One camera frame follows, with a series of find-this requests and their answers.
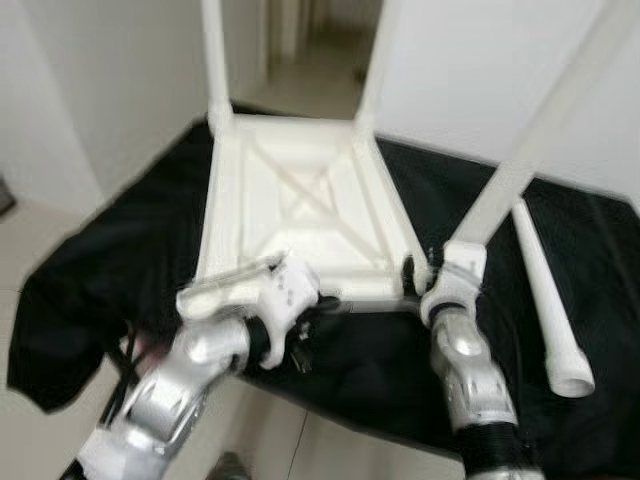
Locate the white plastic table top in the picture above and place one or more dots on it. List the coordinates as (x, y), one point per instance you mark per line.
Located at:
(300, 200)

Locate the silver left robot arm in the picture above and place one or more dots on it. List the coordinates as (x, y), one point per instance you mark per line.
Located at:
(190, 380)

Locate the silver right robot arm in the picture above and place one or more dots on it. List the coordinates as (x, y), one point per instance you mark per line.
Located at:
(470, 370)

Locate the black table cloth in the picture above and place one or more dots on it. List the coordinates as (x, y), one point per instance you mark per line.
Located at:
(580, 250)

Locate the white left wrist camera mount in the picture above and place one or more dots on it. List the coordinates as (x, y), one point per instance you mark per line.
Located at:
(285, 290)

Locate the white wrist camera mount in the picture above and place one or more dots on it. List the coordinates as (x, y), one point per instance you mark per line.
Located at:
(465, 262)
(285, 290)

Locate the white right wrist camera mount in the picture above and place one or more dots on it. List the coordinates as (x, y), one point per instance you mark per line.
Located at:
(465, 262)

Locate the white door frame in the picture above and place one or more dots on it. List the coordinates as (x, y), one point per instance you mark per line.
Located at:
(285, 22)

